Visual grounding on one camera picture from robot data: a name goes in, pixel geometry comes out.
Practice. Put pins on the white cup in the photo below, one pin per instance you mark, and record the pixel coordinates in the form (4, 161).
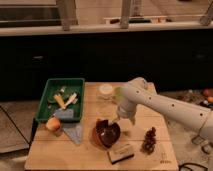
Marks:
(105, 91)

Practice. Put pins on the blue sponge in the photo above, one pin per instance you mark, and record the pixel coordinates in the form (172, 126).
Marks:
(64, 114)

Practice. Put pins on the grey cloth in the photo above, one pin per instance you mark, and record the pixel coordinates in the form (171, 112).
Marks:
(73, 131)

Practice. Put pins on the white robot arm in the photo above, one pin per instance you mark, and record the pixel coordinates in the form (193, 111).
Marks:
(199, 119)

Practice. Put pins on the dark purple bowl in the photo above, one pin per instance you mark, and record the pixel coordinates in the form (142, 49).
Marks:
(108, 134)

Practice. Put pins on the orange apple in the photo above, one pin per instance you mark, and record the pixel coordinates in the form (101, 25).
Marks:
(53, 124)

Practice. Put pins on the orange bowl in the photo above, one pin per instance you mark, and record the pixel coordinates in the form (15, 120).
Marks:
(95, 138)

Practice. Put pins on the white utensil in tray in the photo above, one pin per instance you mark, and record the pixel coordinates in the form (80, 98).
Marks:
(71, 99)

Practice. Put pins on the yellow toy corn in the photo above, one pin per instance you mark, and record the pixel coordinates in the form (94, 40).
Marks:
(59, 100)

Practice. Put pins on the green plastic tray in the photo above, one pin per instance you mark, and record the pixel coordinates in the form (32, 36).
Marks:
(62, 98)

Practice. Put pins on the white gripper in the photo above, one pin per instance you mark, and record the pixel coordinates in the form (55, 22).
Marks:
(127, 110)

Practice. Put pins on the bunch of dark grapes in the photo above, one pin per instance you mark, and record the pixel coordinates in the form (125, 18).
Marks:
(148, 145)

